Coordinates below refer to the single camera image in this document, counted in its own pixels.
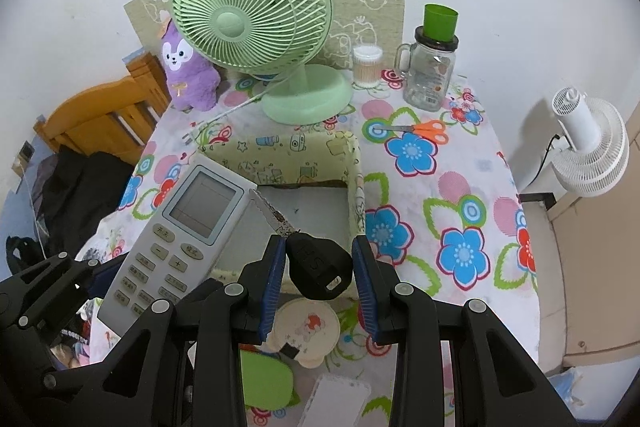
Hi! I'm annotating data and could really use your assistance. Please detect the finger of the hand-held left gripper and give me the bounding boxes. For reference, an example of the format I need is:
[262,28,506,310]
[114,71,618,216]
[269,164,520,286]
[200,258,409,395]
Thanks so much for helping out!
[37,332,136,390]
[0,253,123,338]

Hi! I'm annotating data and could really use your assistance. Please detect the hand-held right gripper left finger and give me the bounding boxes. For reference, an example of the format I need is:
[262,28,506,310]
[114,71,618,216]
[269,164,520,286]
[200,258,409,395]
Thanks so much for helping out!
[85,234,287,427]

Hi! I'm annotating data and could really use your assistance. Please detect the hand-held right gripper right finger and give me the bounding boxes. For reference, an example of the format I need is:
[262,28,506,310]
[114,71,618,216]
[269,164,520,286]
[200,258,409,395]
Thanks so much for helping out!
[351,237,576,427]

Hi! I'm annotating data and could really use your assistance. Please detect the black car key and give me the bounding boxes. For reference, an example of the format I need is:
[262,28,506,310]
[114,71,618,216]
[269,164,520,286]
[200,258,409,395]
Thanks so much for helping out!
[285,232,353,303]

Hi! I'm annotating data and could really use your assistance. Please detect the round cream pocket mirror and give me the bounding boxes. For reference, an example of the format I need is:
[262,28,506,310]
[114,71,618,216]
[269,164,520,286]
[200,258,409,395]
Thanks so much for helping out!
[264,298,342,367]

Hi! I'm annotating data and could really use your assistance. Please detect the white remote control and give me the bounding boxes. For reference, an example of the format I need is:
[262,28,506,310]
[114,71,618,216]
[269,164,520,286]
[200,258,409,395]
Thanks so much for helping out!
[96,154,258,339]

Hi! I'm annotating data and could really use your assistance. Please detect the printed yellow storage box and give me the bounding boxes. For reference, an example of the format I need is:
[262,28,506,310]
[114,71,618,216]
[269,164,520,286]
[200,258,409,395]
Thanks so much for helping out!
[192,130,369,305]

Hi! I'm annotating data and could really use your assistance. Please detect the white patterned strip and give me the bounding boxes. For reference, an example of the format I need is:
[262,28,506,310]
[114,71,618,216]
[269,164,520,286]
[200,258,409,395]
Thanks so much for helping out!
[247,189,298,238]

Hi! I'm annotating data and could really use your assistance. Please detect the black clothing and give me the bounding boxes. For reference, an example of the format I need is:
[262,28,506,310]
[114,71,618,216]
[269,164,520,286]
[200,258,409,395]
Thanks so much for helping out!
[30,147,138,258]

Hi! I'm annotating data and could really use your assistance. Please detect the green case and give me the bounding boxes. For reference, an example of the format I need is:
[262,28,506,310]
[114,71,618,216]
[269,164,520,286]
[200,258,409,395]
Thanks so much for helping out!
[240,349,296,408]

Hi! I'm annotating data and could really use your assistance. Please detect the wooden chair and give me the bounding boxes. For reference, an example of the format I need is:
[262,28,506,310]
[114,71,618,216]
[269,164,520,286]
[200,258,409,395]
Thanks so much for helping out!
[34,52,173,168]

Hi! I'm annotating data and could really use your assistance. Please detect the purple plush toy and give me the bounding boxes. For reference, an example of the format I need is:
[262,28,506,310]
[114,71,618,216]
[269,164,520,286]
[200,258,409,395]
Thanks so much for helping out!
[160,19,221,112]

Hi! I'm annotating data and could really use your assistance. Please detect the blue plastic packet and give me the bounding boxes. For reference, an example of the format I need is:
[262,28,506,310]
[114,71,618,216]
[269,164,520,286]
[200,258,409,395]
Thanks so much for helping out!
[545,367,601,423]

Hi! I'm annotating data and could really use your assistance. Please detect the beige cabinet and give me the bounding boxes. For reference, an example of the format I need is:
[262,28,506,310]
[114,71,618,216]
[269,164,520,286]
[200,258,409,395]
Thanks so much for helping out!
[520,192,640,378]

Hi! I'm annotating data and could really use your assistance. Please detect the glass jar mug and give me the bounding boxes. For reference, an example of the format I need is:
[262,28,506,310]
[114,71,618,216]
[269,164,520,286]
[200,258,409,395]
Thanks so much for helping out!
[395,27,460,112]

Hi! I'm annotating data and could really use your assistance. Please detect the clear cotton swab container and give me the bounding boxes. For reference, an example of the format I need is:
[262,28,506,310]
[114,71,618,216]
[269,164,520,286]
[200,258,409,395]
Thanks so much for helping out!
[352,45,384,89]

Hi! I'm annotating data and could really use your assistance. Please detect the green desk fan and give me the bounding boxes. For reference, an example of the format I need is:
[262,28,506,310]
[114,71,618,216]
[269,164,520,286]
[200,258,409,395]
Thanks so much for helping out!
[169,0,355,126]

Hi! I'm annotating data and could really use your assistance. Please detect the white clip fan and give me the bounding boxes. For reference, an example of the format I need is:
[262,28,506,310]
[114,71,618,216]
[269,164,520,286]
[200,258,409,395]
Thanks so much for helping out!
[550,88,631,198]

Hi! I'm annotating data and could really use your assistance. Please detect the green plastic cup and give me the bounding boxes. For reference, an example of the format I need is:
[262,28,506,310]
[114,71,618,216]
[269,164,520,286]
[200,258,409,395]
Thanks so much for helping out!
[422,4,458,42]

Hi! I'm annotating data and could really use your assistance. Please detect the orange handled scissors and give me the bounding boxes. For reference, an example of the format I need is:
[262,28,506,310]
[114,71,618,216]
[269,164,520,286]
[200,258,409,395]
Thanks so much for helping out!
[375,120,449,142]

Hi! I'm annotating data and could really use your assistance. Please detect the white fan cable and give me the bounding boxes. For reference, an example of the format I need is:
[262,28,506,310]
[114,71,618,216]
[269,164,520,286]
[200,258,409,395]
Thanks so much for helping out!
[181,74,296,148]

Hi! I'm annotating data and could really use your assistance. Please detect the black fan cable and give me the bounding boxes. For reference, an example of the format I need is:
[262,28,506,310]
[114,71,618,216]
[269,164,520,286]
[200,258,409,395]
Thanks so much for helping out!
[520,133,563,194]

